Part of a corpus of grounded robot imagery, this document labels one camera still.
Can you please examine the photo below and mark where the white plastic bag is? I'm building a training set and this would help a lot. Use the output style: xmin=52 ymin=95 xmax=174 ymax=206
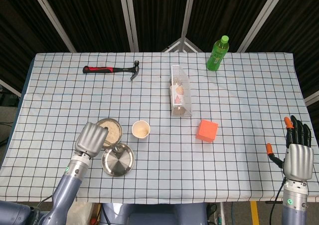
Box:
xmin=66 ymin=202 xmax=91 ymax=225

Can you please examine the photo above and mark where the steel plate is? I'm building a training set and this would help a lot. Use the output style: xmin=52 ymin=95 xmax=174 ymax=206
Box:
xmin=101 ymin=143 xmax=135 ymax=178

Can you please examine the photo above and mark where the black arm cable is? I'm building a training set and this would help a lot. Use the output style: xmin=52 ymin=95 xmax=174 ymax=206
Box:
xmin=36 ymin=195 xmax=54 ymax=207
xmin=270 ymin=177 xmax=286 ymax=225

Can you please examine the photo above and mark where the brown round pack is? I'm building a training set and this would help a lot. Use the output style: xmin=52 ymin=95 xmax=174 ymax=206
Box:
xmin=172 ymin=106 xmax=187 ymax=116

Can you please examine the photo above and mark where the green drink bottle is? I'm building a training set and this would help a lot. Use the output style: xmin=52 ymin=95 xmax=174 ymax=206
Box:
xmin=206 ymin=35 xmax=230 ymax=72

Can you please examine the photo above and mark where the steel bowl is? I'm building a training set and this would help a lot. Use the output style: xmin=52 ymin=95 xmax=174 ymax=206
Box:
xmin=96 ymin=118 xmax=123 ymax=148

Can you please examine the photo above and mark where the white paper cup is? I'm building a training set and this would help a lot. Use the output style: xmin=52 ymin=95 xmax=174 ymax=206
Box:
xmin=132 ymin=120 xmax=151 ymax=139

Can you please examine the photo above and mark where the white mesh basket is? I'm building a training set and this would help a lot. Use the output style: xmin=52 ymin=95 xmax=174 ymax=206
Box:
xmin=170 ymin=64 xmax=193 ymax=118

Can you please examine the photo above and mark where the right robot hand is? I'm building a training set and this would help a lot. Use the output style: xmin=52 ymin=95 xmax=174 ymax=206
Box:
xmin=266 ymin=115 xmax=315 ymax=181

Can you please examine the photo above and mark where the blue checkered tablecloth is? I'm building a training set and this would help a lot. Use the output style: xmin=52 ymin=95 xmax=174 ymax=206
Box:
xmin=0 ymin=51 xmax=319 ymax=205

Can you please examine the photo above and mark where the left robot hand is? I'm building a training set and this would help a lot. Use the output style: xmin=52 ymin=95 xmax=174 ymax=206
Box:
xmin=74 ymin=121 xmax=110 ymax=158

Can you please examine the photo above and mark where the red black claw hammer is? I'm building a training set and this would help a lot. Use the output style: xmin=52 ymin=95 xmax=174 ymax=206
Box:
xmin=82 ymin=60 xmax=140 ymax=81

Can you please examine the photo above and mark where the white pack with red print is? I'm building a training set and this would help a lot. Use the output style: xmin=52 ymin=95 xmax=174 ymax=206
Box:
xmin=169 ymin=84 xmax=186 ymax=105

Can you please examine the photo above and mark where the white triangular screen foot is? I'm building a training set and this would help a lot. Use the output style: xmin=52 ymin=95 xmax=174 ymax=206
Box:
xmin=161 ymin=37 xmax=203 ymax=53

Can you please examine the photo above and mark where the black white-framed screen panel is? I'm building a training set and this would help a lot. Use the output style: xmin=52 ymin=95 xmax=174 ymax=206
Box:
xmin=183 ymin=0 xmax=282 ymax=53
xmin=238 ymin=0 xmax=319 ymax=106
xmin=119 ymin=0 xmax=197 ymax=53
xmin=0 ymin=0 xmax=75 ymax=97
xmin=29 ymin=0 xmax=133 ymax=53

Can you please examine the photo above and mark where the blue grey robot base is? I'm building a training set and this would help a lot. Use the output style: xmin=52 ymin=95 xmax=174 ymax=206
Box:
xmin=99 ymin=203 xmax=207 ymax=225

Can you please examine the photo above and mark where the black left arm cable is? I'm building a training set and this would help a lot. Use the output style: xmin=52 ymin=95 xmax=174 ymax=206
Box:
xmin=36 ymin=195 xmax=54 ymax=207

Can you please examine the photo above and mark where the orange cube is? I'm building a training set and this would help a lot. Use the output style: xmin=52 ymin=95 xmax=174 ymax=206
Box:
xmin=195 ymin=119 xmax=219 ymax=143

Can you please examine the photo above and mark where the white rice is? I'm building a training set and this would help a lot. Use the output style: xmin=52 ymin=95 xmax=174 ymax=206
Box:
xmin=99 ymin=120 xmax=121 ymax=146

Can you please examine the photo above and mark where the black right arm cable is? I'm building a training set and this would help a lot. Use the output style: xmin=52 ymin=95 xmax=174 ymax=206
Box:
xmin=270 ymin=177 xmax=286 ymax=225

